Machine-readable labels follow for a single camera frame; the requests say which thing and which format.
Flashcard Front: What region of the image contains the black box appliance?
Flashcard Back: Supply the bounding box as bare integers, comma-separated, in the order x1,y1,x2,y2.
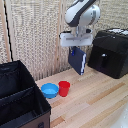
87,28,128,80

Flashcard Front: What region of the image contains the blue plastic bowl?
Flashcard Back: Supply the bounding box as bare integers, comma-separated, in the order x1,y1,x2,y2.
40,82,60,100

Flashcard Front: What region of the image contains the dark blue book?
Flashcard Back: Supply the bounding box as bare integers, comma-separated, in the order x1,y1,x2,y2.
67,46,88,76

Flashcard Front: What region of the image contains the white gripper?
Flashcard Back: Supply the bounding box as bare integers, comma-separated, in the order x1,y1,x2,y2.
59,27,94,57

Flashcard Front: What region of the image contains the red plastic cup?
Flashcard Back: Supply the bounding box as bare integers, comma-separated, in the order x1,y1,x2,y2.
58,80,72,98

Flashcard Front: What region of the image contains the black fabric storage bin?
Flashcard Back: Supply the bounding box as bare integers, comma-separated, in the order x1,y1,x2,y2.
0,60,52,128

